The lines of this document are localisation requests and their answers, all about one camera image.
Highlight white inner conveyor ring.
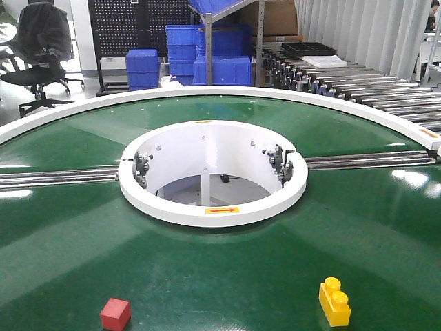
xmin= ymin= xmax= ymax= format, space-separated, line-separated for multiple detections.
xmin=118 ymin=119 xmax=309 ymax=228

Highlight steel roller bars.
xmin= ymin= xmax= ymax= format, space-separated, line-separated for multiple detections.
xmin=305 ymin=150 xmax=438 ymax=170
xmin=1 ymin=167 xmax=119 ymax=189

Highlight black office chair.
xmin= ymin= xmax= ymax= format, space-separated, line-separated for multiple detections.
xmin=1 ymin=1 xmax=74 ymax=118

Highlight white flat tray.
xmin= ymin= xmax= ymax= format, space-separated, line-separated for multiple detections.
xmin=302 ymin=55 xmax=347 ymax=68

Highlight tall blue crate stack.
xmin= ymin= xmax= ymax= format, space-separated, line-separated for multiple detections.
xmin=165 ymin=25 xmax=198 ymax=86

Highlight black compartment tray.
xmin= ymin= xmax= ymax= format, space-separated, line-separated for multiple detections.
xmin=282 ymin=42 xmax=337 ymax=57

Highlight right steel roller bars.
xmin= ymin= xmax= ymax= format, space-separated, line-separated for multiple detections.
xmin=305 ymin=150 xmax=438 ymax=170

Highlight white outer conveyor rim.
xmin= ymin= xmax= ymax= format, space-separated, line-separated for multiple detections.
xmin=1 ymin=86 xmax=440 ymax=154

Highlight left steel roller bars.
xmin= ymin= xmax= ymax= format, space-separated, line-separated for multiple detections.
xmin=1 ymin=167 xmax=119 ymax=189

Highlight red cube block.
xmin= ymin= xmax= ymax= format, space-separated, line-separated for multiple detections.
xmin=99 ymin=298 xmax=132 ymax=331

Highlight large blue crate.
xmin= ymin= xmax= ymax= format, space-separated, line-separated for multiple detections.
xmin=192 ymin=56 xmax=252 ymax=86

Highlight small blue crate stack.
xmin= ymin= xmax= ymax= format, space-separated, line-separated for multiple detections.
xmin=125 ymin=49 xmax=160 ymax=91

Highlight cardboard box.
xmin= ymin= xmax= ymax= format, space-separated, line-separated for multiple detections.
xmin=238 ymin=1 xmax=304 ymax=42

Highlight yellow arrow label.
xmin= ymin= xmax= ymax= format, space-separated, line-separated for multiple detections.
xmin=205 ymin=207 xmax=240 ymax=214

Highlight yellow studded toy brick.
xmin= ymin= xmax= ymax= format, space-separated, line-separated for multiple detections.
xmin=318 ymin=277 xmax=351 ymax=327

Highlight steel roller conveyor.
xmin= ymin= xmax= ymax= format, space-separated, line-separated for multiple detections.
xmin=262 ymin=43 xmax=441 ymax=137

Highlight metal shelf frame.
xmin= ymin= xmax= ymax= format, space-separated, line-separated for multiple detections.
xmin=189 ymin=0 xmax=265 ymax=87

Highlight white pleated curtain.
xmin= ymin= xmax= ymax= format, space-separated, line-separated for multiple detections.
xmin=295 ymin=0 xmax=431 ymax=80

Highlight black perforated pegboard stand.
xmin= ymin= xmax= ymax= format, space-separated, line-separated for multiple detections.
xmin=88 ymin=0 xmax=196 ymax=96

